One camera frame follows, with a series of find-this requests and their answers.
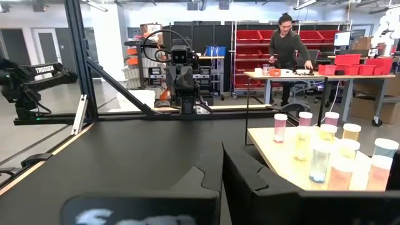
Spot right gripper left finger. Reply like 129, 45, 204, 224
170, 142, 224, 225

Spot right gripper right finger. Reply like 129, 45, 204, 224
222, 141, 306, 225

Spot white bottle cap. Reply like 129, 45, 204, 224
327, 156, 356, 191

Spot yellow pill bottle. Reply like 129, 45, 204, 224
342, 122, 363, 141
319, 124, 338, 143

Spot red pill bottle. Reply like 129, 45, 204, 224
366, 154, 394, 192

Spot blue plastic bin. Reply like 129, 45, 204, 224
205, 46, 227, 58

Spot white plastic box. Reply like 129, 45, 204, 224
116, 89, 156, 111

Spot black partition panels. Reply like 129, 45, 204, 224
162, 21, 234, 93

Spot black cart with orange items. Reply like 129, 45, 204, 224
124, 23, 166, 90

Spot red bin storage rack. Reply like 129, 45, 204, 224
231, 20, 353, 98

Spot grey office chair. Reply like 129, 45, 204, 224
279, 49, 326, 114

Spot wooden work table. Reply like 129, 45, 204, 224
243, 71, 396, 128

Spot silver aluminium bar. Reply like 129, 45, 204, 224
71, 94, 89, 136

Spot person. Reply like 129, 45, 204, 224
267, 12, 314, 107

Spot red plastic bin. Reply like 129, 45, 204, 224
334, 53, 363, 66
359, 57, 394, 76
336, 64, 361, 76
317, 64, 338, 76

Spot grey door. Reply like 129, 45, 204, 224
32, 28, 62, 65

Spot brown cardboard box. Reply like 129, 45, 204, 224
349, 93, 400, 125

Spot white screen monitor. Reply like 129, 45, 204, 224
333, 30, 352, 48

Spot white robot figure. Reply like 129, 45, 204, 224
370, 6, 400, 59

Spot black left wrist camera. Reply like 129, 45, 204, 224
170, 45, 192, 66

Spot wooden shelf black metal frame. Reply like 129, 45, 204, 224
244, 76, 400, 192

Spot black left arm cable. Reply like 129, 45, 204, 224
142, 29, 193, 63

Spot black metal table frame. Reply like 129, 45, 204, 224
0, 0, 301, 196

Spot black clamp handle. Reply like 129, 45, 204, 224
20, 152, 54, 169

